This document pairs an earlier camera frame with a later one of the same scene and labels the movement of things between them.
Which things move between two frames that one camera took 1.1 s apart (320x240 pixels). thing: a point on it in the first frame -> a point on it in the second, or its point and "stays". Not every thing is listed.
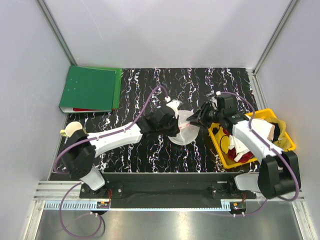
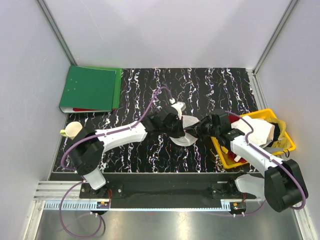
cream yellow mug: [71, 128] stays
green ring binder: [91, 88] stays
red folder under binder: [112, 109] stays
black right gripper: [201, 115] -> [197, 128]
